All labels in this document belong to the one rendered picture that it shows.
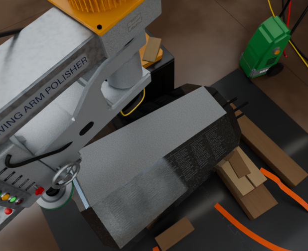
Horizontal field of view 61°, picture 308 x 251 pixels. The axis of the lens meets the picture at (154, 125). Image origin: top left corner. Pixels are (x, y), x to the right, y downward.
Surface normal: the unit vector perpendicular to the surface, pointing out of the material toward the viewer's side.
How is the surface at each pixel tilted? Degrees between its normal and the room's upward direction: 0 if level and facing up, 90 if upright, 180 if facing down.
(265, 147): 0
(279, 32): 34
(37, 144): 4
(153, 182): 45
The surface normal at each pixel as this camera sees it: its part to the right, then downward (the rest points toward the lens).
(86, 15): -0.07, -0.44
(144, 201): 0.36, 0.20
